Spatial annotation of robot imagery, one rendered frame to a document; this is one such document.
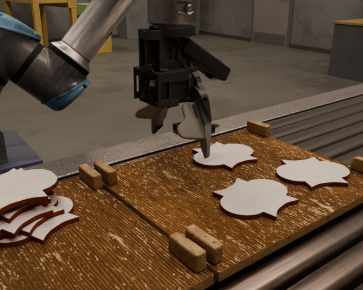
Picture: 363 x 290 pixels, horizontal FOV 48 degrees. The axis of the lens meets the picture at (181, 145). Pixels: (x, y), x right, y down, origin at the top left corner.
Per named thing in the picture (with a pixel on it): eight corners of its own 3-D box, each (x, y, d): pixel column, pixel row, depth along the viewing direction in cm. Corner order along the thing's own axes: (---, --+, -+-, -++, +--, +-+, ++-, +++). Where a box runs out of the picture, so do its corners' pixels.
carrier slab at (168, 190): (90, 180, 76) (90, 172, 75) (247, 134, 99) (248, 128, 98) (218, 283, 50) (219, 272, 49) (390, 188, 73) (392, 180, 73)
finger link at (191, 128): (182, 165, 63) (162, 110, 64) (211, 156, 66) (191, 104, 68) (193, 159, 60) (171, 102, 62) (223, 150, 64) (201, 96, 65)
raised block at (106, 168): (93, 175, 75) (91, 160, 74) (102, 172, 76) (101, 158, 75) (109, 187, 70) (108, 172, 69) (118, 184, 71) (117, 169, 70)
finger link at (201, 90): (192, 131, 66) (173, 82, 67) (200, 129, 67) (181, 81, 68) (208, 121, 62) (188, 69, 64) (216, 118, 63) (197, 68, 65)
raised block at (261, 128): (246, 131, 97) (246, 119, 96) (251, 129, 98) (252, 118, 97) (265, 138, 92) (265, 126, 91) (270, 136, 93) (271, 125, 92)
